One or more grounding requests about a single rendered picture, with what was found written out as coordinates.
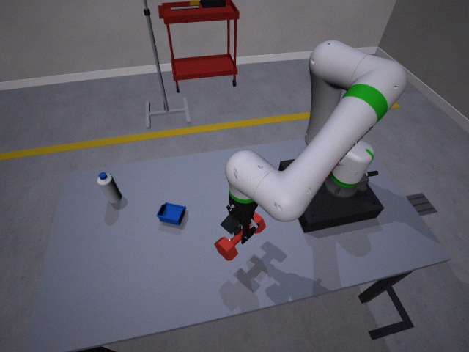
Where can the blue plastic bin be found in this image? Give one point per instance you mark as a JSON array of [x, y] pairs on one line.
[[171, 211]]

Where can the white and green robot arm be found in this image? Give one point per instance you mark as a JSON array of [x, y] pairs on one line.
[[337, 156]]

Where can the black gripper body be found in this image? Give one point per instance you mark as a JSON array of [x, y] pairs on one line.
[[243, 216]]

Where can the red dumbbell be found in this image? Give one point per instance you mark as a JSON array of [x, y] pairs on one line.
[[227, 247]]

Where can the white bottle with blue cap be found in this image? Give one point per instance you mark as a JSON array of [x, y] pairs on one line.
[[109, 187]]

